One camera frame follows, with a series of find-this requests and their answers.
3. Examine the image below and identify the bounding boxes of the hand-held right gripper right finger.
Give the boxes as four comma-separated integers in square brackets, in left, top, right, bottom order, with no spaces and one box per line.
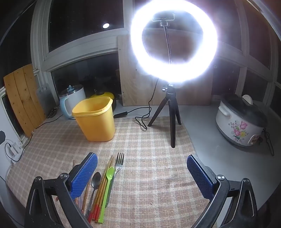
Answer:
[187,155,258,228]

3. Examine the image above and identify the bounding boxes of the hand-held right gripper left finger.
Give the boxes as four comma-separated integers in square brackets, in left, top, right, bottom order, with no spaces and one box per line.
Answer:
[24,152,98,228]

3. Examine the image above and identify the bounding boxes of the metal spoon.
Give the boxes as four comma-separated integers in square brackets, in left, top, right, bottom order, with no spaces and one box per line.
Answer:
[84,172,102,217]

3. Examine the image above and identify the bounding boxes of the bundle of wooden chopsticks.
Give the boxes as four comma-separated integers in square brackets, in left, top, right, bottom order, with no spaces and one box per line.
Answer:
[73,155,115,223]

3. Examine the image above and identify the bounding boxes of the green plastic spoon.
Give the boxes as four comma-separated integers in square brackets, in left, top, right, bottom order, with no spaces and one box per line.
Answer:
[104,166,116,208]

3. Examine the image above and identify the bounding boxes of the metal fork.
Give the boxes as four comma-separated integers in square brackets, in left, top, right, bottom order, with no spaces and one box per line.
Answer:
[111,152,125,182]

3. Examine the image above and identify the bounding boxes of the yellow plastic container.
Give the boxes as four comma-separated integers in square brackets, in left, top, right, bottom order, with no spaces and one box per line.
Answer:
[72,96,116,142]

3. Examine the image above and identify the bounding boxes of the plaid table cloth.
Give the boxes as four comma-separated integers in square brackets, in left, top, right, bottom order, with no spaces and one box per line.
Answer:
[5,116,217,228]

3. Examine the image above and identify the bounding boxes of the black tripod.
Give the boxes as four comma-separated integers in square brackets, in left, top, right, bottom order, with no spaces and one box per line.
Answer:
[148,84,182,148]

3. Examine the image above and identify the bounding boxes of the white floral slow cooker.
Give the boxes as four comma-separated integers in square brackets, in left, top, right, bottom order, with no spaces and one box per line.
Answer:
[215,93,268,148]

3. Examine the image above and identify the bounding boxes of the black scissors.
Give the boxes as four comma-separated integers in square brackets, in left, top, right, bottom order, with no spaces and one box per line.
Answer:
[47,105,59,119]

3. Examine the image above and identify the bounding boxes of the white power strip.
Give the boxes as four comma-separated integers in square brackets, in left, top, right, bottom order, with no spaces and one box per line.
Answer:
[5,140,23,163]

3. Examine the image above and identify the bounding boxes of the blue white electric pot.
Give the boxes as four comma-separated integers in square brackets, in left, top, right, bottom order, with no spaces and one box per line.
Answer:
[59,85,86,120]

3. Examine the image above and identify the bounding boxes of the black pot with yellow lid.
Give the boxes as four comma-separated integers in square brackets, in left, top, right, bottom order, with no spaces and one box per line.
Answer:
[90,89,119,112]

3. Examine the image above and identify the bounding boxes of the grey cutting board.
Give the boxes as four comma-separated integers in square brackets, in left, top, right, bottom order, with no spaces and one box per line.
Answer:
[36,84,58,118]

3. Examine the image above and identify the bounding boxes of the pine plank board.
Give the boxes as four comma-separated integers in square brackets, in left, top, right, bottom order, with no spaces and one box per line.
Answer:
[3,64,46,137]

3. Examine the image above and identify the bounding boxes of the light wood panel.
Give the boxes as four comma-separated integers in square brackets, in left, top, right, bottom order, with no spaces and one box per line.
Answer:
[117,28,212,107]

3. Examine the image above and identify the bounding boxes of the black gooseneck phone holder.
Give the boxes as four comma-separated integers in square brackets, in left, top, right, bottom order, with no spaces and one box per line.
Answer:
[151,13,176,64]

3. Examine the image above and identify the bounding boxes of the black power cable with switch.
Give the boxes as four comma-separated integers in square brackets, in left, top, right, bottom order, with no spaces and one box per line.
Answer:
[113,79,159,131]

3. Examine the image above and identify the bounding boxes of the round ring light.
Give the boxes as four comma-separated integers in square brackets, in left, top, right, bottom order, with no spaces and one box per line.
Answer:
[130,0,221,83]

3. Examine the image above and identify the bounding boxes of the white window frame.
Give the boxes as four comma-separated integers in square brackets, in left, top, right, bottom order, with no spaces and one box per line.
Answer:
[31,0,281,97]

